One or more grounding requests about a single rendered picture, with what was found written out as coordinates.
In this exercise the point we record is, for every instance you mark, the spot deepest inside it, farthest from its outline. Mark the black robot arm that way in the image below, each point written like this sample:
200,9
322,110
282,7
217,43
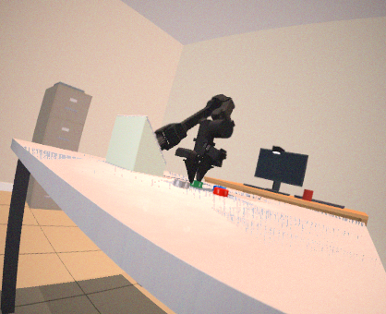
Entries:
219,108

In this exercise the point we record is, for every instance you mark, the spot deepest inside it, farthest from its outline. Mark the green block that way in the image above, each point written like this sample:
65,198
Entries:
197,184

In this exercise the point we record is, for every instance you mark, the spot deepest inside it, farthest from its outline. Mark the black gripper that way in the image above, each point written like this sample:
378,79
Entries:
195,164

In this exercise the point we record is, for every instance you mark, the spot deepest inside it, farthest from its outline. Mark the red block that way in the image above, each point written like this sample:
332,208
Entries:
220,191

